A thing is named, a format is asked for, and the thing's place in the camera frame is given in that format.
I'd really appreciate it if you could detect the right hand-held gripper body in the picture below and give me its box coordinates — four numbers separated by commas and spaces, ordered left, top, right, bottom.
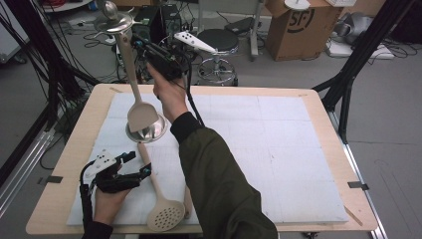
142, 31, 218, 82

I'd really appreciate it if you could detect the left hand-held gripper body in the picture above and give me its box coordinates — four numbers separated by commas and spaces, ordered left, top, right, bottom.
87, 148, 142, 194

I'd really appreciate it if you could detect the beige skimmer spoon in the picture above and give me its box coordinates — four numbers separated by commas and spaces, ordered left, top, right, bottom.
137, 141, 186, 233

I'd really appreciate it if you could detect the metal utensil stand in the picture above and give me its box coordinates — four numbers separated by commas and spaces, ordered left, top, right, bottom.
93, 0, 168, 144

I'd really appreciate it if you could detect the solid beige spatula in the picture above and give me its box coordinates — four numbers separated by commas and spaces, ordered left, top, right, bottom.
115, 31, 160, 133

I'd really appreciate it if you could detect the slotted beige spatula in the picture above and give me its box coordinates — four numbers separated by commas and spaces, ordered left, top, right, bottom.
183, 185, 194, 220

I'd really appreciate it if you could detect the person's left hand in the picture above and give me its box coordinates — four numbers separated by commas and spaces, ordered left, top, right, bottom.
94, 187, 131, 227

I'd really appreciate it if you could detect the person's right hand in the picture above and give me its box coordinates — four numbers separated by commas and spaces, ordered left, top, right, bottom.
146, 63, 189, 123

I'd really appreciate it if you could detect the black computer tower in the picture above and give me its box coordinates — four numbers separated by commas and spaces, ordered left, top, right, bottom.
132, 6, 165, 61
161, 3, 183, 51

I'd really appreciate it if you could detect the black tape strip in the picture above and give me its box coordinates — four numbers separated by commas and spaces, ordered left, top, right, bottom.
37, 174, 64, 186
347, 180, 370, 192

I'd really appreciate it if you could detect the black round stool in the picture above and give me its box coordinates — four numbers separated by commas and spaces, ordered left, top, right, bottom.
195, 28, 240, 88

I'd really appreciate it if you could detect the white round table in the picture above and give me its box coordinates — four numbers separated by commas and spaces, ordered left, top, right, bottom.
41, 0, 94, 14

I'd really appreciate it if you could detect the black flat case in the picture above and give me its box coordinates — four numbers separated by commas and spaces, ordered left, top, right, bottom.
223, 16, 257, 36

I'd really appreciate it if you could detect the black metal stand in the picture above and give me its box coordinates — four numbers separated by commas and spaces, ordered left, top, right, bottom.
312, 0, 417, 145
0, 0, 101, 130

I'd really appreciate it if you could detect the cardboard box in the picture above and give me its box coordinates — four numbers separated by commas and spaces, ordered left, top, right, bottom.
264, 0, 344, 63

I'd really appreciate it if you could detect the white table mat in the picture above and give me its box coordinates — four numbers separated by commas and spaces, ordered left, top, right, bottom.
66, 92, 350, 227

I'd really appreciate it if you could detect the white round disc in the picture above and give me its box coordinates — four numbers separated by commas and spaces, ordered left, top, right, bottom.
284, 0, 312, 12

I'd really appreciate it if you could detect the grey bag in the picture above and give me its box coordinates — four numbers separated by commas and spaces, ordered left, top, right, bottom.
332, 12, 376, 46

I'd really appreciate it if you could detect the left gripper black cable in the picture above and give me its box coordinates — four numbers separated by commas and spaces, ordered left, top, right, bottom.
79, 160, 95, 230

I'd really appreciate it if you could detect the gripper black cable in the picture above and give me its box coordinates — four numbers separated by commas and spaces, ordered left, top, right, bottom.
180, 56, 206, 127
79, 160, 95, 230

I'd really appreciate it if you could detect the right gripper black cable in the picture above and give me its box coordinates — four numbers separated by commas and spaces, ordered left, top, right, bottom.
180, 56, 206, 127

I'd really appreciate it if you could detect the aluminium rail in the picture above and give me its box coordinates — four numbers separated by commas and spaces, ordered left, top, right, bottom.
326, 111, 389, 239
0, 127, 56, 217

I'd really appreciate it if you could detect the grey metal post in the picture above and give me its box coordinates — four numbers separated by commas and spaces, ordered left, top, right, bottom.
248, 0, 267, 63

